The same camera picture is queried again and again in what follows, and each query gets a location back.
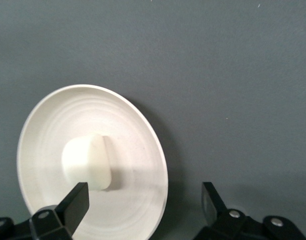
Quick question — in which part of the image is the white steamed bun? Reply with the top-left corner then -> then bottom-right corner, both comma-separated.
61,133 -> 112,192

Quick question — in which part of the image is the round cream plate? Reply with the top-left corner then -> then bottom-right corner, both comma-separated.
16,84 -> 170,240

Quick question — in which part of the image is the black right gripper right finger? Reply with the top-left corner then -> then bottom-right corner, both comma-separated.
192,181 -> 306,240

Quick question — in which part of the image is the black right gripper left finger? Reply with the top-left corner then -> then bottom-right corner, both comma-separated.
0,181 -> 90,240

